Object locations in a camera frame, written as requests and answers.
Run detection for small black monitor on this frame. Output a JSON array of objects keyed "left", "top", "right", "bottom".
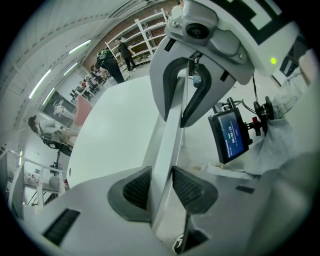
[{"left": 207, "top": 108, "right": 250, "bottom": 165}]

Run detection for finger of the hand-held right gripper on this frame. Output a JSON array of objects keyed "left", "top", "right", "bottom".
[
  {"left": 179, "top": 62, "right": 213, "bottom": 129},
  {"left": 162, "top": 56, "right": 191, "bottom": 122}
]

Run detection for pink sofa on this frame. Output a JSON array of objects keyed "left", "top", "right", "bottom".
[{"left": 72, "top": 94, "right": 94, "bottom": 127}]

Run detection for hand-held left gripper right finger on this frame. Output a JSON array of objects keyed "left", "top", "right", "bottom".
[{"left": 171, "top": 165, "right": 219, "bottom": 216}]

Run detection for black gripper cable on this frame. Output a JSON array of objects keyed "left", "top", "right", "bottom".
[{"left": 251, "top": 74, "right": 261, "bottom": 104}]

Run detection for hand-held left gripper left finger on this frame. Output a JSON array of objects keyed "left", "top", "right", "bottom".
[{"left": 107, "top": 165, "right": 153, "bottom": 223}]

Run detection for person's light jeans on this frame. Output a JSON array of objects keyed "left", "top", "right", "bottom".
[{"left": 194, "top": 48, "right": 317, "bottom": 180}]

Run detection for ceiling strip light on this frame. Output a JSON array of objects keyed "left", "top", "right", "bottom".
[
  {"left": 63, "top": 62, "right": 79, "bottom": 77},
  {"left": 68, "top": 39, "right": 92, "bottom": 55},
  {"left": 28, "top": 68, "right": 52, "bottom": 100},
  {"left": 42, "top": 87, "right": 56, "bottom": 106}
]

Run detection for white metal railing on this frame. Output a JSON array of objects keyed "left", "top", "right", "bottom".
[{"left": 0, "top": 148, "right": 70, "bottom": 219}]

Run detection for white storage rack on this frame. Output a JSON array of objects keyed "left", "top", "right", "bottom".
[{"left": 104, "top": 8, "right": 171, "bottom": 74}]

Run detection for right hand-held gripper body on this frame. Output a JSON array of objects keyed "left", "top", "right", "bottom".
[{"left": 149, "top": 0, "right": 300, "bottom": 129}]

